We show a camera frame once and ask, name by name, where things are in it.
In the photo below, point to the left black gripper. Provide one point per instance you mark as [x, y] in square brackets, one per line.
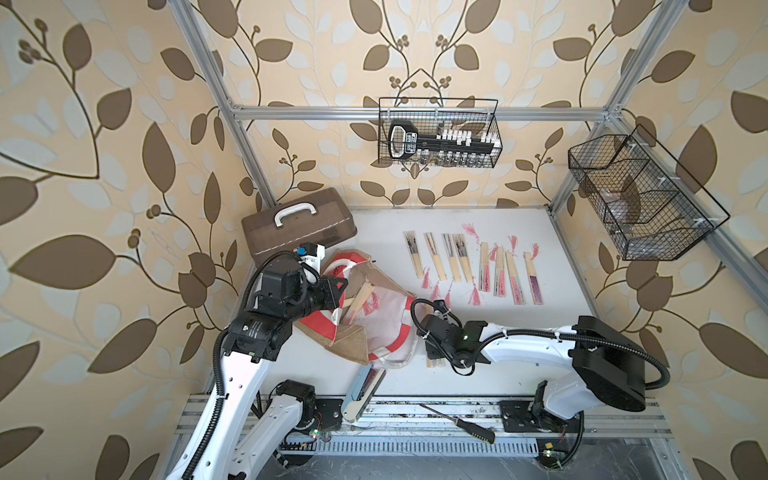
[329, 293]

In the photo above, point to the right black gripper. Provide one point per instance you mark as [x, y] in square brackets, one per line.
[431, 352]

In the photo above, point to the folding fan plain wood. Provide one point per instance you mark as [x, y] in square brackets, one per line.
[437, 262]

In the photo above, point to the folding fan pink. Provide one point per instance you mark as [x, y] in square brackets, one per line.
[483, 279]
[513, 274]

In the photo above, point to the folding fan black print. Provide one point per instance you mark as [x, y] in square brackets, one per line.
[422, 272]

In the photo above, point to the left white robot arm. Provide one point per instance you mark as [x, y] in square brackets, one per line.
[221, 447]

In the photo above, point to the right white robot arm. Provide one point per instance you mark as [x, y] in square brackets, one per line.
[600, 367]

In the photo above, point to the folding fans in bag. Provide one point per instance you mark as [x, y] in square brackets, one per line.
[365, 303]

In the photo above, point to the grey stapler tool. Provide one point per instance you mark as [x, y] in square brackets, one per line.
[361, 391]

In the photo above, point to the black socket set holder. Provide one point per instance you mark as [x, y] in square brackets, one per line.
[404, 141]

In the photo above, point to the brown toolbox with white handle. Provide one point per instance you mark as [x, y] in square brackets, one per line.
[321, 217]

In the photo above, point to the black handled screwdriver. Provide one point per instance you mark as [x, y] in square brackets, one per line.
[481, 433]

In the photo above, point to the back black wire basket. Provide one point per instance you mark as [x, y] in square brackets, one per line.
[477, 115]

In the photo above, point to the black wire basket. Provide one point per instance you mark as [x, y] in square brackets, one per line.
[652, 206]
[477, 115]

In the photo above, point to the right black wire basket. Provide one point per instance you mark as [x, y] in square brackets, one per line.
[652, 206]

